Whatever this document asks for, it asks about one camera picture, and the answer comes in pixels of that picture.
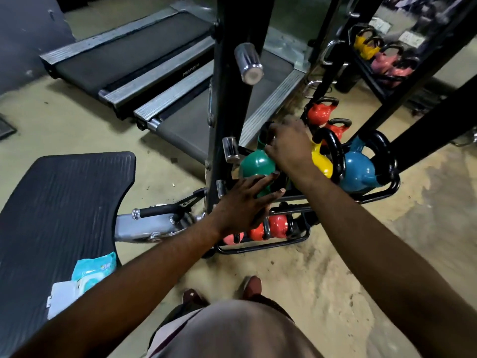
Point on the person's left hand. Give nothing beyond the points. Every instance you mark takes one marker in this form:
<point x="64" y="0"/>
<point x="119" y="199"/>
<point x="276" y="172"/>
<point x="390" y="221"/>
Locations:
<point x="238" y="208"/>

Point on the person's right hand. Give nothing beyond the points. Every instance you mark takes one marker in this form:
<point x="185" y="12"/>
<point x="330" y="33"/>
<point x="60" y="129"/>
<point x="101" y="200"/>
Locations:
<point x="292" y="149"/>

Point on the person's left thumb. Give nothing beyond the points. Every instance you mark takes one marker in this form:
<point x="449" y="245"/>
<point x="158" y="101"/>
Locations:
<point x="274" y="195"/>

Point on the person's right fingers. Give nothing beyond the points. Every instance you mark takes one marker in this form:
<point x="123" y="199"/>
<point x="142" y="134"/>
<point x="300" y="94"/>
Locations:
<point x="277" y="137"/>

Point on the green kettlebell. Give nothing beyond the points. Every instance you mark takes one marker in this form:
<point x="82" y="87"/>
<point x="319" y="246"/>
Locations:
<point x="256" y="164"/>

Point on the person's left forearm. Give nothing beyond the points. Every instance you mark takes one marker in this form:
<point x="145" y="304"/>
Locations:
<point x="123" y="294"/>

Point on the person's right forearm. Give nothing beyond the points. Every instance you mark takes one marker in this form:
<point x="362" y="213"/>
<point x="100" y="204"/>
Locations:
<point x="380" y="264"/>

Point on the small red kettlebell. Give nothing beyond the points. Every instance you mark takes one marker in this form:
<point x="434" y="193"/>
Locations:
<point x="278" y="225"/>

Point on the small orange kettlebell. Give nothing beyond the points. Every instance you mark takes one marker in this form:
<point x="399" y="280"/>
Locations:
<point x="257" y="233"/>

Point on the orange-red kettlebell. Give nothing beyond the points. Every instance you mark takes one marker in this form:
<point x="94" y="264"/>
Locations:
<point x="338" y="131"/>
<point x="318" y="113"/>

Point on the small chrome peg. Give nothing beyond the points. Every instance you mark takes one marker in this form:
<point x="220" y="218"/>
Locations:
<point x="231" y="149"/>
<point x="220" y="189"/>

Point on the small pink kettlebell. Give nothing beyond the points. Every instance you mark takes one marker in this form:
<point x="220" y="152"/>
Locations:
<point x="233" y="238"/>

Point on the large chrome peg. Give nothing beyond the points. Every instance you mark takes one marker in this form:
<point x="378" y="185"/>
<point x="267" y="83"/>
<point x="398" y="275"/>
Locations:
<point x="249" y="63"/>

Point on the treadmill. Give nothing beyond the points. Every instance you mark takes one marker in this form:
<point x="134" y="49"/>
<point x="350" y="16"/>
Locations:
<point x="130" y="55"/>
<point x="193" y="119"/>

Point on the blue kettlebell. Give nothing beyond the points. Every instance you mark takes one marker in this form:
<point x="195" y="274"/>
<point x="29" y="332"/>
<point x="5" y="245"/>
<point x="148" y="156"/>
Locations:
<point x="357" y="173"/>

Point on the person's right shoe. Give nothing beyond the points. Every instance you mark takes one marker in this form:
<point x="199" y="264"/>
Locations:
<point x="252" y="287"/>

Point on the person's shoe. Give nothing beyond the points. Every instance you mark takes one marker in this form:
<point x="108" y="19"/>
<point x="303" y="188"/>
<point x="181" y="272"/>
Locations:
<point x="193" y="297"/>
<point x="252" y="287"/>

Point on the black kettlebell rack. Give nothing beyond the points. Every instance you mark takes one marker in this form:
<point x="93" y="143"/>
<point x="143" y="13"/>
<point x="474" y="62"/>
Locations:
<point x="376" y="195"/>

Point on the small yellow kettlebell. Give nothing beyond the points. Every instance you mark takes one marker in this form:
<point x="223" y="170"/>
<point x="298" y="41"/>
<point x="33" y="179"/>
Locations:
<point x="360" y="40"/>
<point x="369" y="51"/>

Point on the person's left shoe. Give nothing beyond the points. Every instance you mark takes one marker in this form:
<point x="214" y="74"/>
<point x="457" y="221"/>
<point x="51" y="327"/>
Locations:
<point x="193" y="297"/>

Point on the person's grey shirt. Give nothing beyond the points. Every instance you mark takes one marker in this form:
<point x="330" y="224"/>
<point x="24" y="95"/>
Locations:
<point x="238" y="331"/>

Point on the light blue wipes packet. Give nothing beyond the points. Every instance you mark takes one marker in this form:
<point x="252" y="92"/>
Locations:
<point x="93" y="270"/>

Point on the black bench pad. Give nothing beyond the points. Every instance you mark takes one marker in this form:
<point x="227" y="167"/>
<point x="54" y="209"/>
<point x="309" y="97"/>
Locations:
<point x="56" y="219"/>

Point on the black floor mat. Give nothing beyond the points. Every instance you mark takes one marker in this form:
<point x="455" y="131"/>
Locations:
<point x="5" y="127"/>

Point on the black upright post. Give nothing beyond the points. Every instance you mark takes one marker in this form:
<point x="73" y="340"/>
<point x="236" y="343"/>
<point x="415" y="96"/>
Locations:
<point x="233" y="108"/>

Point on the silver bench frame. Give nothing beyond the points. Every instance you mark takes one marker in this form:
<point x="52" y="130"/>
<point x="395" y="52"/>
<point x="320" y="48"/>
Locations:
<point x="149" y="225"/>

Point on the black slanted frame beam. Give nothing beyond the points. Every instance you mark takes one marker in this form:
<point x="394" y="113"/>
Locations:
<point x="436" y="124"/>
<point x="417" y="76"/>

